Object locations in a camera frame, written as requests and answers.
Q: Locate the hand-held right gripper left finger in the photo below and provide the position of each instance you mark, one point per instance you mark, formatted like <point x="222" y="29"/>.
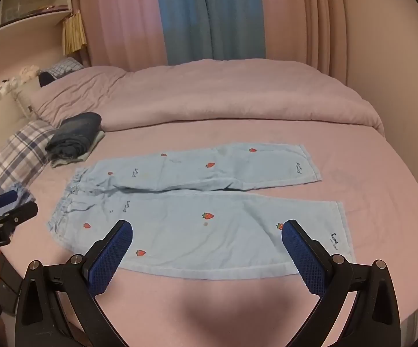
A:
<point x="112" y="256"/>

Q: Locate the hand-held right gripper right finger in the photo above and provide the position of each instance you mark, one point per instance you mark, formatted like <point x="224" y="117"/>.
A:
<point x="302" y="256"/>

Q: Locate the light blue strawberry print pants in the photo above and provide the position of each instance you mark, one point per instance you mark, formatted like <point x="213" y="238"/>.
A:
<point x="194" y="238"/>

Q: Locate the folded blue cloth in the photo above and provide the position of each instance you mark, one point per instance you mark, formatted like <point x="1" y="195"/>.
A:
<point x="23" y="193"/>

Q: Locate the plaid pillow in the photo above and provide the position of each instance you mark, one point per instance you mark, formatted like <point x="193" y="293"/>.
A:
<point x="14" y="155"/>

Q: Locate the folded pale green garment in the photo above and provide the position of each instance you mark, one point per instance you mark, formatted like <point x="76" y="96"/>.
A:
<point x="89" y="150"/>

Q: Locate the folded dark blue garment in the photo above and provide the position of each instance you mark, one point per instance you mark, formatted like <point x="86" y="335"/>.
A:
<point x="75" y="133"/>

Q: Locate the white pillow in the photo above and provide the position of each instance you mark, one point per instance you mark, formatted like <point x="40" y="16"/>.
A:
<point x="24" y="97"/>

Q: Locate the black and white plush toy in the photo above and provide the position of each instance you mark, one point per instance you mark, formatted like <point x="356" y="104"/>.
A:
<point x="1" y="89"/>

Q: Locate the blue checked pillow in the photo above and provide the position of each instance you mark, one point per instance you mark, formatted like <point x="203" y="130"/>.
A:
<point x="66" y="67"/>

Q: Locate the yellow fringed cloth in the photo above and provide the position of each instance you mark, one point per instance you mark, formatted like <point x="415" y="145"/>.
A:
<point x="74" y="30"/>

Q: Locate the pink duvet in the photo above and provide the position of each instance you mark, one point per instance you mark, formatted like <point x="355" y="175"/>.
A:
<point x="212" y="94"/>

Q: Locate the pink curtain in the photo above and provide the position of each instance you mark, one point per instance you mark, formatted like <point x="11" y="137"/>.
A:
<point x="122" y="18"/>
<point x="302" y="21"/>

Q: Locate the blue curtain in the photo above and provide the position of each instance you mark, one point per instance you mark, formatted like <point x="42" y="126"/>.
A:
<point x="209" y="14"/>

